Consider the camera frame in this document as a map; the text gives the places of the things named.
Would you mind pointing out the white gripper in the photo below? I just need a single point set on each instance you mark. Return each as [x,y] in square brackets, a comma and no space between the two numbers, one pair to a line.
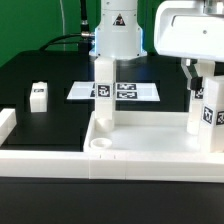
[190,29]

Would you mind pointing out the white desk top tray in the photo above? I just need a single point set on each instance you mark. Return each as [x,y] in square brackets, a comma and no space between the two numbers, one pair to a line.
[139,131]

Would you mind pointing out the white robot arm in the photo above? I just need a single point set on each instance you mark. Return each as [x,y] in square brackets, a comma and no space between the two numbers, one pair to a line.
[118,34]

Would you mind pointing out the printed marker sheet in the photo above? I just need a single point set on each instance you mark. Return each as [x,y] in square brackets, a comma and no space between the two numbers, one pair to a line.
[123,91]

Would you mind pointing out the white front fence bar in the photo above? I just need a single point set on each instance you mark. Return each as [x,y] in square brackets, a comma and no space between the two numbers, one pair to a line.
[193,167]

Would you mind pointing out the white left fence block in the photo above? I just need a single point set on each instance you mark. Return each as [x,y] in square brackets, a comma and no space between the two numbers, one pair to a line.
[7,123]

